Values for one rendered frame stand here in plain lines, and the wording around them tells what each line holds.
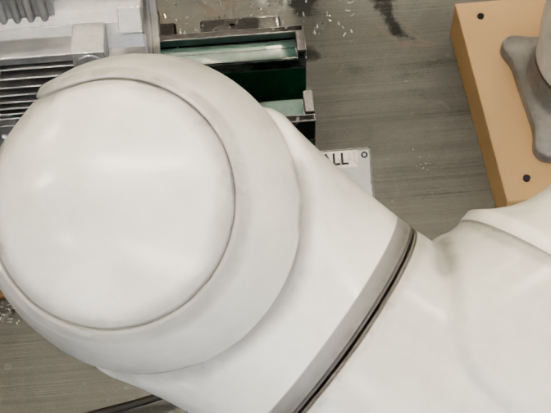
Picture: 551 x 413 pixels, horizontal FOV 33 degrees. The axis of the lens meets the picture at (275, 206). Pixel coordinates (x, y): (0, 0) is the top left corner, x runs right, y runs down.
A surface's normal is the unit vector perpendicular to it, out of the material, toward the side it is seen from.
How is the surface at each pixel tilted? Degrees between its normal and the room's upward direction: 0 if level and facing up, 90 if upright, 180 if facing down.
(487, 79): 2
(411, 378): 25
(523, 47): 15
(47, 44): 0
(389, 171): 0
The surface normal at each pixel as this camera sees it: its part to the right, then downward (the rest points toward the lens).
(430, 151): -0.03, -0.58
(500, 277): -0.15, -0.71
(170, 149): 0.11, -0.22
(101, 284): -0.08, 0.18
